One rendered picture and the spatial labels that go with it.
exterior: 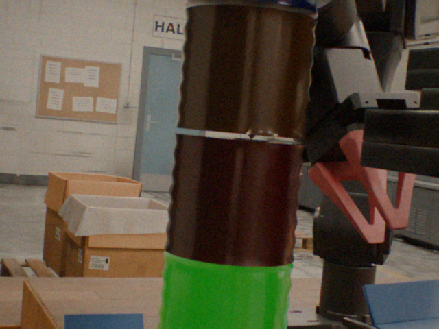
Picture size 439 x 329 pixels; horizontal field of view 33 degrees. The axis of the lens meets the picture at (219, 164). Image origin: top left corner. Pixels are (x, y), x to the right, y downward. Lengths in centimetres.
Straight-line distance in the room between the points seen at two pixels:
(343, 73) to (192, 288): 42
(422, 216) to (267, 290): 809
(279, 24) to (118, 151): 1126
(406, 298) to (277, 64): 40
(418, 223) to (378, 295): 778
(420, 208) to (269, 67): 814
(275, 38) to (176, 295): 7
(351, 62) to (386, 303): 19
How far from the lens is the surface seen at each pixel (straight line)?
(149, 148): 1153
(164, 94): 1157
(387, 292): 58
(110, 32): 1145
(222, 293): 20
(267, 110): 20
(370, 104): 58
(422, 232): 829
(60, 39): 1132
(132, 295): 96
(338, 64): 61
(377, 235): 62
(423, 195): 829
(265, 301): 21
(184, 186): 21
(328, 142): 60
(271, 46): 20
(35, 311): 63
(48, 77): 1125
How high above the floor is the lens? 112
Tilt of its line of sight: 3 degrees down
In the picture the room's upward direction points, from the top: 5 degrees clockwise
